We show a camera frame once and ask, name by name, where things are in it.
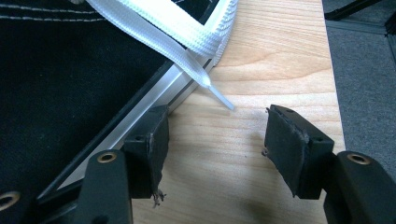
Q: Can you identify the black metal stand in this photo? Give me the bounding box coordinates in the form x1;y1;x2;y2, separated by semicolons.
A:
323;0;396;35

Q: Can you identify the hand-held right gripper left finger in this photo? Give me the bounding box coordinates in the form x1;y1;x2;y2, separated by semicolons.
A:
73;105;171;224

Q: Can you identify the white shoelace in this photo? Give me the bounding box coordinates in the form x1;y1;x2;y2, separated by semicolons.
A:
85;0;239;111

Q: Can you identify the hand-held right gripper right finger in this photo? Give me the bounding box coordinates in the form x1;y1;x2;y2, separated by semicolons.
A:
263;105;396;224

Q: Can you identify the black canvas sneaker white sole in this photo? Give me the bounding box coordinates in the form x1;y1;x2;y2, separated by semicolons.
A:
0;0;220;224

